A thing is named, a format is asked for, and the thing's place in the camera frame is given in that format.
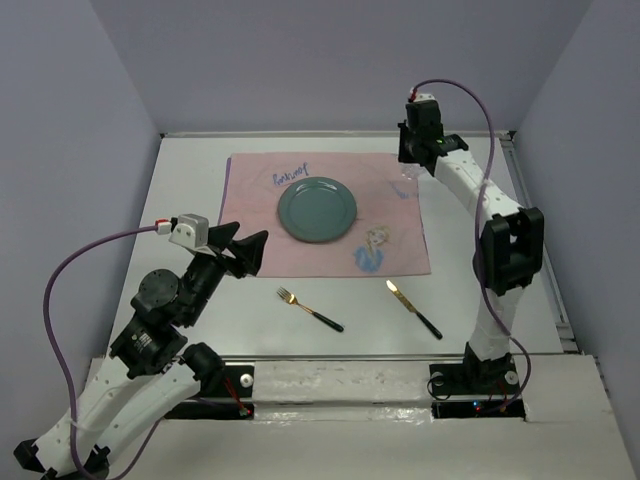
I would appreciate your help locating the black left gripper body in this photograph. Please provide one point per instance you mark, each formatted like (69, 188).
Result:
(206, 273)

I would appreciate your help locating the pink cloth placemat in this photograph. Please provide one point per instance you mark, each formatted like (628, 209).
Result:
(386, 238)

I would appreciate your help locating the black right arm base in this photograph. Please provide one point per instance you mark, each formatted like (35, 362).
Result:
(455, 397)

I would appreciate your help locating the teal ceramic plate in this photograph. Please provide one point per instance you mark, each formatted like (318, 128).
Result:
(317, 210)

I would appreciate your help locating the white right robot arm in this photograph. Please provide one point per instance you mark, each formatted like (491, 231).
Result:
(508, 237)

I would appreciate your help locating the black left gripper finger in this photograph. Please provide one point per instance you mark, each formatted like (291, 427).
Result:
(220, 240)
(249, 251)

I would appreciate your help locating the gold fork black handle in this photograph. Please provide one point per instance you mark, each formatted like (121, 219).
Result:
(292, 299)

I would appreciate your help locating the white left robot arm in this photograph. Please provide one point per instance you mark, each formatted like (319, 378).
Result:
(150, 367)

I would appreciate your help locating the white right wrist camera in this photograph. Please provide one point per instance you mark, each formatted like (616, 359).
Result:
(415, 96)

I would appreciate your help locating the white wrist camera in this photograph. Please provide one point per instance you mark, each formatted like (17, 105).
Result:
(190, 232)
(415, 96)

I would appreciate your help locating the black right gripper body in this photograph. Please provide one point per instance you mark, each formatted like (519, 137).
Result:
(409, 141)

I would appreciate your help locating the gold knife black handle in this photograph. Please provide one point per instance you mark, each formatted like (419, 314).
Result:
(411, 308)

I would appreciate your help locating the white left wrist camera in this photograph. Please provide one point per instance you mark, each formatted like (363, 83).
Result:
(190, 232)

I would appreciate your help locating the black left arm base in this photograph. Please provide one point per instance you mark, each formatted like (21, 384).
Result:
(229, 400)

